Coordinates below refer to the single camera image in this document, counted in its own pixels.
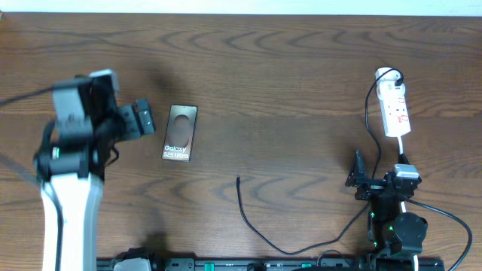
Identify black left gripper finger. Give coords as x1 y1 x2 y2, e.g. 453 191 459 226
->
119 105 142 140
136 99 156 135

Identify Galaxy S25 Ultra smartphone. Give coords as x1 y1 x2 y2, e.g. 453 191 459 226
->
162 105 198 162

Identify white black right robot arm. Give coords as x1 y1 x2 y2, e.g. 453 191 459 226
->
345 151 428 270

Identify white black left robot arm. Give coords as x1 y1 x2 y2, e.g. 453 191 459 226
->
34 69 155 270

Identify white power strip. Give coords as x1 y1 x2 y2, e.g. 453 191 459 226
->
375 67 410 138

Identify white power strip cord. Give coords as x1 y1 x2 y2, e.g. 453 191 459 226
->
397 135 419 271

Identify black charger cable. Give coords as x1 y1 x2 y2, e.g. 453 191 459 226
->
236 67 405 256

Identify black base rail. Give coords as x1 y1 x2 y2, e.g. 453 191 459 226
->
96 248 445 271

